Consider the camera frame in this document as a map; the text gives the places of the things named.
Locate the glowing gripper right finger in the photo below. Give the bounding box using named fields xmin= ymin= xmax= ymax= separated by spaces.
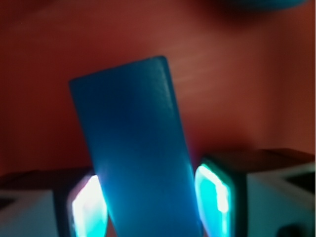
xmin=195 ymin=148 xmax=316 ymax=237

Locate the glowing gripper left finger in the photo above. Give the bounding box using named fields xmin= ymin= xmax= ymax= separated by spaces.
xmin=0 ymin=168 xmax=109 ymax=237

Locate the blue rectangular block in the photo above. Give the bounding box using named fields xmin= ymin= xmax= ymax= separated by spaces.
xmin=69 ymin=56 xmax=203 ymax=237

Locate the red plastic tray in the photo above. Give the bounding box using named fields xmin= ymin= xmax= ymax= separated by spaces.
xmin=0 ymin=0 xmax=316 ymax=173

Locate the blue dimpled ball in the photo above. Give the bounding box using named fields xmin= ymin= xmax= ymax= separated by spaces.
xmin=225 ymin=0 xmax=306 ymax=10

